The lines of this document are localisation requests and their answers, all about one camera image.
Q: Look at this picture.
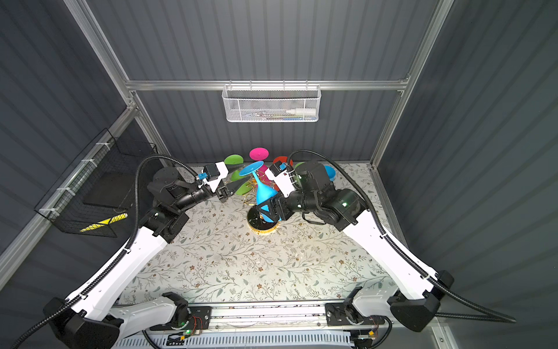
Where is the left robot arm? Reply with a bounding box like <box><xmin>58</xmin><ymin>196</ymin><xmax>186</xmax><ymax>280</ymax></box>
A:
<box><xmin>44</xmin><ymin>162</ymin><xmax>252</xmax><ymax>348</ymax></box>

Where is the blue wine glass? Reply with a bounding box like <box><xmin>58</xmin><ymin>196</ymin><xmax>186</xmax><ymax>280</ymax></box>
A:
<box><xmin>324</xmin><ymin>165</ymin><xmax>337</xmax><ymax>181</ymax></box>
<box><xmin>240</xmin><ymin>161</ymin><xmax>278</xmax><ymax>206</ymax></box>

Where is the red wine glass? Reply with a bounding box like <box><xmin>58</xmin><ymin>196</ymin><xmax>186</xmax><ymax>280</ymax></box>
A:
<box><xmin>273</xmin><ymin>156</ymin><xmax>294</xmax><ymax>167</ymax></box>

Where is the black wire basket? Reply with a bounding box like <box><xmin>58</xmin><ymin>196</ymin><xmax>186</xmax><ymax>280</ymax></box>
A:
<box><xmin>34</xmin><ymin>126</ymin><xmax>158</xmax><ymax>238</ymax></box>

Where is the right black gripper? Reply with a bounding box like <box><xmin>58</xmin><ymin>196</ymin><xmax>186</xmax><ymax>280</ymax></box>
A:
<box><xmin>255</xmin><ymin>183</ymin><xmax>318</xmax><ymax>220</ymax></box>

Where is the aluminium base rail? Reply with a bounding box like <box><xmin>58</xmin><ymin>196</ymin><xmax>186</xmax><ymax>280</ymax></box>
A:
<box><xmin>115</xmin><ymin>300</ymin><xmax>436</xmax><ymax>348</ymax></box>

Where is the blue wine glass front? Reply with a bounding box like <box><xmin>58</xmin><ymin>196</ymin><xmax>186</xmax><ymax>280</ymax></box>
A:
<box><xmin>324</xmin><ymin>165</ymin><xmax>337</xmax><ymax>181</ymax></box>

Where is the white wire mesh basket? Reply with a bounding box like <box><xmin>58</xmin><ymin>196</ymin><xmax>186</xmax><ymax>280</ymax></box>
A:
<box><xmin>222</xmin><ymin>82</ymin><xmax>322</xmax><ymax>123</ymax></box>

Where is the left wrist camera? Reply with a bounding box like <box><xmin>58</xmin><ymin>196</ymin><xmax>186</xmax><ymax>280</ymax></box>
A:
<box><xmin>197</xmin><ymin>161</ymin><xmax>229</xmax><ymax>193</ymax></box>

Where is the floral table mat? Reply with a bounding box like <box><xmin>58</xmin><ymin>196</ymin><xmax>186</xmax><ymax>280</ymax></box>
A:
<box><xmin>119</xmin><ymin>195</ymin><xmax>394</xmax><ymax>305</ymax></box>

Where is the white marker in basket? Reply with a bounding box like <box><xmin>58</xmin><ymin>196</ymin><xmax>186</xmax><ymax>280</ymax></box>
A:
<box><xmin>286</xmin><ymin>108</ymin><xmax>318</xmax><ymax>118</ymax></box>

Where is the right black cable conduit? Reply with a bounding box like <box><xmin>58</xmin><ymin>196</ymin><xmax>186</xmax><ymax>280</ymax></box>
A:
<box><xmin>286</xmin><ymin>150</ymin><xmax>517</xmax><ymax>324</ymax></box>

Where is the pink wine glass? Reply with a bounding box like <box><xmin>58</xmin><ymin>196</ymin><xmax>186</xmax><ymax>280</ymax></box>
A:
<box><xmin>249</xmin><ymin>147</ymin><xmax>270</xmax><ymax>175</ymax></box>

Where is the gold wine glass rack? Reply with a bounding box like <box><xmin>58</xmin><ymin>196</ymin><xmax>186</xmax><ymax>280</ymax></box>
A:
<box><xmin>244</xmin><ymin>193</ymin><xmax>278</xmax><ymax>236</ymax></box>

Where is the left black cable conduit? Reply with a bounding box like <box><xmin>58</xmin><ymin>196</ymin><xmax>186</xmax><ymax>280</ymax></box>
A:
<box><xmin>8</xmin><ymin>154</ymin><xmax>201</xmax><ymax>349</ymax></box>

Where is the black cable conduit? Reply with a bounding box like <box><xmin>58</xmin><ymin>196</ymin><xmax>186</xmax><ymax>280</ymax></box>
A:
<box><xmin>8</xmin><ymin>154</ymin><xmax>201</xmax><ymax>349</ymax></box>
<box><xmin>286</xmin><ymin>150</ymin><xmax>517</xmax><ymax>324</ymax></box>

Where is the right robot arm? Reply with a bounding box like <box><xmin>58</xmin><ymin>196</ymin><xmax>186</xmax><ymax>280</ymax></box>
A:
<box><xmin>256</xmin><ymin>161</ymin><xmax>443</xmax><ymax>332</ymax></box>

